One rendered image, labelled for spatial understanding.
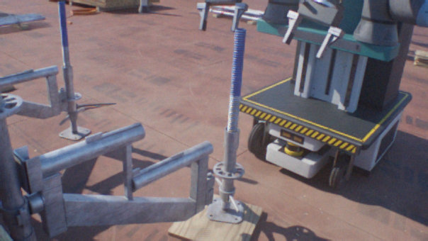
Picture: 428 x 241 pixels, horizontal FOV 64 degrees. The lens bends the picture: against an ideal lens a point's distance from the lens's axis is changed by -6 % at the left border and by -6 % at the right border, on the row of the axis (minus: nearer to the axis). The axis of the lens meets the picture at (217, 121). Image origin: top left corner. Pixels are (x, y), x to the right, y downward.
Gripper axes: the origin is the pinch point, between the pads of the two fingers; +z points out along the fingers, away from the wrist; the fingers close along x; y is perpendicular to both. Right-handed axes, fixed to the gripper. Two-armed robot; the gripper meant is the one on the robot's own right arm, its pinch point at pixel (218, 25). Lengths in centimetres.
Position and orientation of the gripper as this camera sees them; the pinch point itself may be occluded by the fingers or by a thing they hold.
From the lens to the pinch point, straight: 136.1
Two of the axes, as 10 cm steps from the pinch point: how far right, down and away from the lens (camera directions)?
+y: 4.8, 0.6, 8.8
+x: -8.6, -1.6, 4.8
